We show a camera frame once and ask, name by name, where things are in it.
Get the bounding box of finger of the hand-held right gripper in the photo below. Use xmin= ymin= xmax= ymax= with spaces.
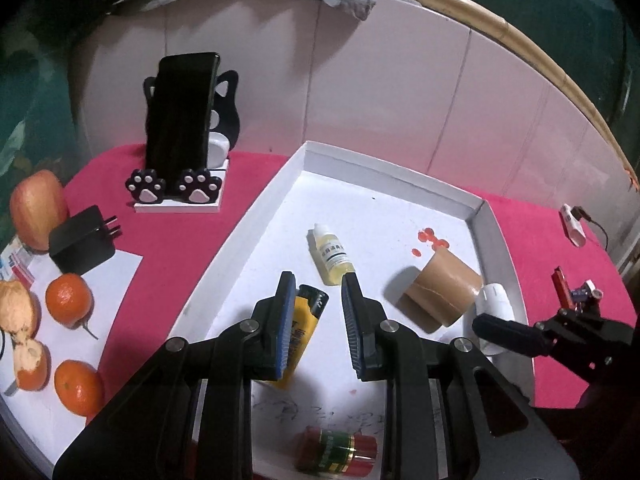
xmin=471 ymin=312 xmax=551 ymax=358

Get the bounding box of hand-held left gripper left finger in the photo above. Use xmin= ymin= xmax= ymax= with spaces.
xmin=52 ymin=271 xmax=301 ymax=480

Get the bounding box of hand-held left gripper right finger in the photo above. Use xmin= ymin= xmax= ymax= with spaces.
xmin=341 ymin=272 xmax=581 ymax=480

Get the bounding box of yellow lighter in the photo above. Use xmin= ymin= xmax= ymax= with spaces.
xmin=262 ymin=284 xmax=330 ymax=392

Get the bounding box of small white plastic bottle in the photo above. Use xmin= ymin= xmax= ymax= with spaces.
xmin=472 ymin=282 xmax=516 ymax=357

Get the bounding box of small white blue gadget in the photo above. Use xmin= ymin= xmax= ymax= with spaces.
xmin=572 ymin=280 xmax=603 ymax=303

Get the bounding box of red strip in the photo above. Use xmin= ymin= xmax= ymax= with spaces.
xmin=551 ymin=267 xmax=576 ymax=311

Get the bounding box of white cardboard box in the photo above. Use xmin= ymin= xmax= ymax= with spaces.
xmin=170 ymin=141 xmax=536 ymax=480

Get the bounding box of black charger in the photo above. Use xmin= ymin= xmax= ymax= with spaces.
xmin=48 ymin=205 xmax=122 ymax=276

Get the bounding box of yellow liquid dropper bottle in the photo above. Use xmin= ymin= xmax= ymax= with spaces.
xmin=307 ymin=223 xmax=357 ymax=287

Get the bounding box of brown tape roll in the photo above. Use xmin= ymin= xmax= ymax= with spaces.
xmin=382 ymin=251 xmax=483 ymax=333

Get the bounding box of white power strip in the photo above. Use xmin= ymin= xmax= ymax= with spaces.
xmin=560 ymin=203 xmax=587 ymax=247

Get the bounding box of white paper sheet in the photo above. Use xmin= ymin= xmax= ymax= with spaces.
xmin=0 ymin=240 xmax=143 ymax=476

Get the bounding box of white earbud case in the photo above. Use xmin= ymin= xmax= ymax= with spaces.
xmin=206 ymin=131 xmax=231 ymax=167

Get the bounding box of orange tangerine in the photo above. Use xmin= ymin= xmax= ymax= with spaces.
xmin=45 ymin=273 xmax=94 ymax=328
xmin=53 ymin=360 xmax=103 ymax=417

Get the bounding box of black cat phone stand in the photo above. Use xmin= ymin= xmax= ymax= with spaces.
xmin=125 ymin=70 xmax=241 ymax=215

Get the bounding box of black smartphone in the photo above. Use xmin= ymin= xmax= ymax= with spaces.
xmin=145 ymin=52 xmax=222 ymax=181

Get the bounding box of partly peeled tangerine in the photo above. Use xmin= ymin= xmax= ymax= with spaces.
xmin=12 ymin=338 xmax=51 ymax=392

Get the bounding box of tangerine peel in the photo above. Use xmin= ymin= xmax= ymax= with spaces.
xmin=0 ymin=280 xmax=41 ymax=343

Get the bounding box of small red blue box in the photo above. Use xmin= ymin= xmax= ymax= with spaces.
xmin=0 ymin=245 xmax=36 ymax=286

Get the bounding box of red apple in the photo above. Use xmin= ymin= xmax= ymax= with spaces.
xmin=10 ymin=170 xmax=68 ymax=252

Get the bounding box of black power cable with plug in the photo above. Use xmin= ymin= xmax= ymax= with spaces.
xmin=572 ymin=206 xmax=608 ymax=251

